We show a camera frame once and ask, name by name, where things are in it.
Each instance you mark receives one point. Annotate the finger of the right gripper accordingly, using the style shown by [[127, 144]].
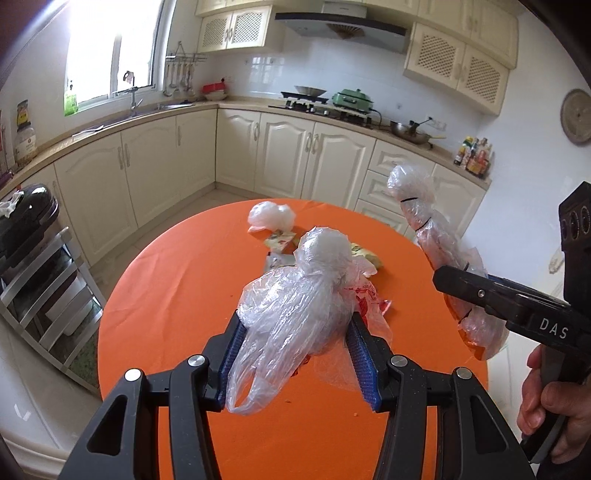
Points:
[[525, 311]]

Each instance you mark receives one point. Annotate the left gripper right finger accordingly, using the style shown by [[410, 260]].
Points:
[[474, 440]]

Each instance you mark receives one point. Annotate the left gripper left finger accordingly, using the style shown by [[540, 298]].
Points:
[[121, 439]]

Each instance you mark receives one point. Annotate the long clear plastic bag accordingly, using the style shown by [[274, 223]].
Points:
[[412, 187]]

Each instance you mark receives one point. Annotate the clear plastic bag red print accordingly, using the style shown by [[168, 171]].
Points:
[[294, 313]]

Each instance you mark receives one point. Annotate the steel kitchen sink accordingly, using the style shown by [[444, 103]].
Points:
[[140, 113]]

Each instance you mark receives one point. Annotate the kitchen window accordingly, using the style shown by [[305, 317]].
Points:
[[114, 47]]

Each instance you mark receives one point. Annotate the person's right hand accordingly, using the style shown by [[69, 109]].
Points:
[[566, 399]]

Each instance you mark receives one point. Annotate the condiment bottles group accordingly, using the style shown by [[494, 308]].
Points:
[[474, 156]]

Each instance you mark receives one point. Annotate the metal shelf rack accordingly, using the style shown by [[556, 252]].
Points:
[[52, 302]]

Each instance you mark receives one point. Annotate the orange round tablecloth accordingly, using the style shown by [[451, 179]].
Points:
[[183, 287]]

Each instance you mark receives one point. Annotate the green snack packet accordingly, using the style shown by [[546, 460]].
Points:
[[359, 252]]

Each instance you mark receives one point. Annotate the steel wok with ladle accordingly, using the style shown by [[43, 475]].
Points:
[[412, 133]]

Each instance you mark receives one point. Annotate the black appliance on rack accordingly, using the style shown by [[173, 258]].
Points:
[[36, 209]]

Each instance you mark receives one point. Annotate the small printed snack wrapper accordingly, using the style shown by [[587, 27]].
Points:
[[281, 242]]

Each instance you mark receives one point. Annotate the white crumpled plastic bag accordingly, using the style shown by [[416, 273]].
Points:
[[268, 215]]

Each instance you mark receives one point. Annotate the cream upper cabinets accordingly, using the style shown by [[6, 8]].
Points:
[[466, 47]]

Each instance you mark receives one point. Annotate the cream cabinets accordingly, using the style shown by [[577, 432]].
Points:
[[120, 179], [466, 47]]

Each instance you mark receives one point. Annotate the cream lower cabinets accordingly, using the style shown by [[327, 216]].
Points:
[[120, 179]]

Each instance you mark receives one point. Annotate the white rag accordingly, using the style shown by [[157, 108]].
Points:
[[7, 207]]

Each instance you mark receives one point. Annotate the green electric cooking pot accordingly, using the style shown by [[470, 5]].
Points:
[[353, 99]]

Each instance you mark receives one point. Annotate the black gas stove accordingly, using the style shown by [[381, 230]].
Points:
[[320, 106]]

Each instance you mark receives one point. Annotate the steel wok on stove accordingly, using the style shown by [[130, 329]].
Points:
[[309, 91]]

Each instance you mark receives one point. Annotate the large glass jar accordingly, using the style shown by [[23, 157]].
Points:
[[25, 146]]

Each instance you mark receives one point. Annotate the chrome sink faucet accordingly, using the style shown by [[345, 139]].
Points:
[[131, 92]]

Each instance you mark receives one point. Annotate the black range hood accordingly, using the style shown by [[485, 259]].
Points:
[[336, 24]]

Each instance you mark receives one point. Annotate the yellow label bottle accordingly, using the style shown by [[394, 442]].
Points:
[[22, 116]]

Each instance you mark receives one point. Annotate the green dish soap bottle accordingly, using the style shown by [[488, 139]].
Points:
[[70, 100]]

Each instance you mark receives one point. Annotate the red bowl stack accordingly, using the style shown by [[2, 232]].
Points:
[[215, 91]]

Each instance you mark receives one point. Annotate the hanging utensil rack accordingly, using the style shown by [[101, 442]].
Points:
[[179, 73]]

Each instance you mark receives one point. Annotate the round wall plate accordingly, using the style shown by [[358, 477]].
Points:
[[575, 116]]

